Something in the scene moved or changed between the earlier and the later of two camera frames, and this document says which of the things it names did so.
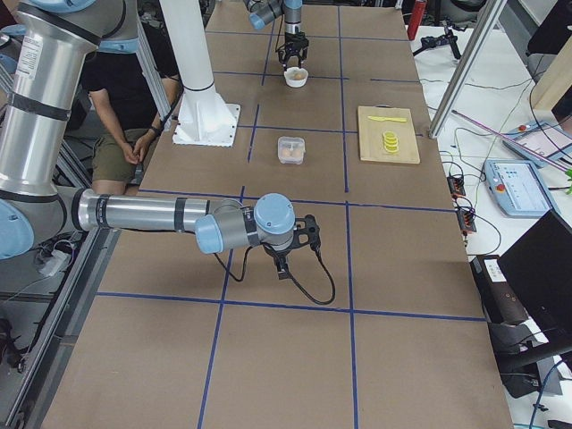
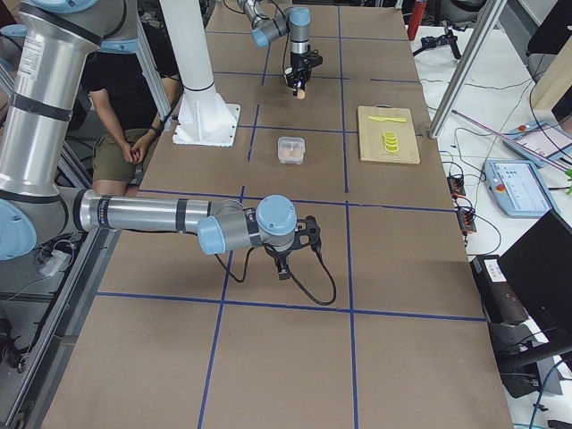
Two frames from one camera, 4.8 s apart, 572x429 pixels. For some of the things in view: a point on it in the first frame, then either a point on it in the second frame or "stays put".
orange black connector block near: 466,221 stays put
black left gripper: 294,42 → 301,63
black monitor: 538,270 stays put
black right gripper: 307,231 stays put
